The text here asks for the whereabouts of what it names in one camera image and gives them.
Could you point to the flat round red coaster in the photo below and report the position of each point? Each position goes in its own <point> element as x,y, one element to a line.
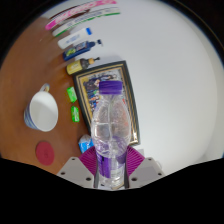
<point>45,153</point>

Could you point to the white blue-capped lotion bottle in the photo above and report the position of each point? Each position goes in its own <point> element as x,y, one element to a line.
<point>71,39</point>

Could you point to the tall pink white box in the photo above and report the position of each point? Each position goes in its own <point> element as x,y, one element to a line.
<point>75,11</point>

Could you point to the framed group picture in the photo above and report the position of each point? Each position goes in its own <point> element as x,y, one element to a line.
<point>83,86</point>

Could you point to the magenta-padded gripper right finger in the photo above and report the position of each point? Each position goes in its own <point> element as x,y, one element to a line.
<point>146,170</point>

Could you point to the blue patterned white mug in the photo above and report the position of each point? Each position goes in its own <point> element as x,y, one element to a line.
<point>43,111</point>

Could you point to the clear purple-capped water bottle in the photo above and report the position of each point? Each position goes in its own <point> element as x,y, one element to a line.
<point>111,133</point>

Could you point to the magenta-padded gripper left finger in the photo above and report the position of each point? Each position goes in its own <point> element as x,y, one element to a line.
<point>77,171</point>

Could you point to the tall white green box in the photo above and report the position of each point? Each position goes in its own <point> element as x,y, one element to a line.
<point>83,20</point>

